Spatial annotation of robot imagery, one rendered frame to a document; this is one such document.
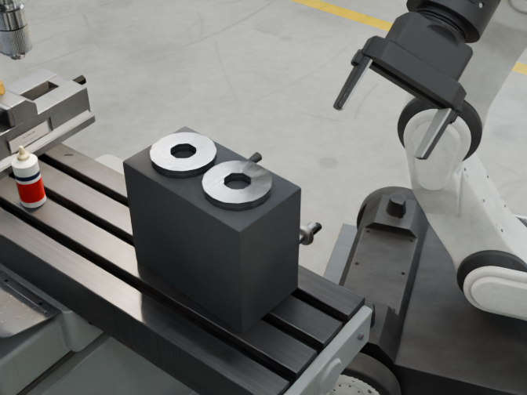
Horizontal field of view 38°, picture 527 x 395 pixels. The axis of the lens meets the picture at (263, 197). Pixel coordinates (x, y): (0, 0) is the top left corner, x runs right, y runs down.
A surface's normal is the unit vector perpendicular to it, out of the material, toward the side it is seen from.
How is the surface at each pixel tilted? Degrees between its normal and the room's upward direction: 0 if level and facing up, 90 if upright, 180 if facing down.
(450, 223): 90
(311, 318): 0
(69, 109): 90
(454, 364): 0
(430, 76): 55
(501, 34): 114
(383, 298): 0
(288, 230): 90
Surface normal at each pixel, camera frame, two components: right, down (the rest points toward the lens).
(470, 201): -0.31, 0.59
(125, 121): 0.00, -0.78
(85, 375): 0.80, 0.38
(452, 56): 0.16, 0.05
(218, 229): -0.66, 0.47
